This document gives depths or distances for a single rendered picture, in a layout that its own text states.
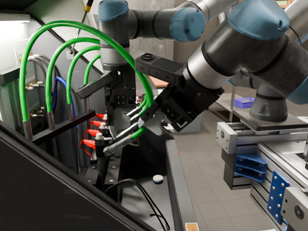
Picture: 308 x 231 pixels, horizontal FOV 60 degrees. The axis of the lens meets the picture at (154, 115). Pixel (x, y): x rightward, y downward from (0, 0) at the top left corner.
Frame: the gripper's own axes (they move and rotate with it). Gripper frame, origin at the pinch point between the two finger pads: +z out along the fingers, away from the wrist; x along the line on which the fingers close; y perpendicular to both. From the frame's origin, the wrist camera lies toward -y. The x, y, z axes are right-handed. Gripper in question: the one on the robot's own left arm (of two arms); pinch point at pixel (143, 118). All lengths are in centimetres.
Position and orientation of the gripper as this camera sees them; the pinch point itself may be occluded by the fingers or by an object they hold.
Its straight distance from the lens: 62.2
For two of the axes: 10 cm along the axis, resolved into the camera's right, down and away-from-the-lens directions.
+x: 5.3, -4.9, 6.9
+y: 6.9, 7.2, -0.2
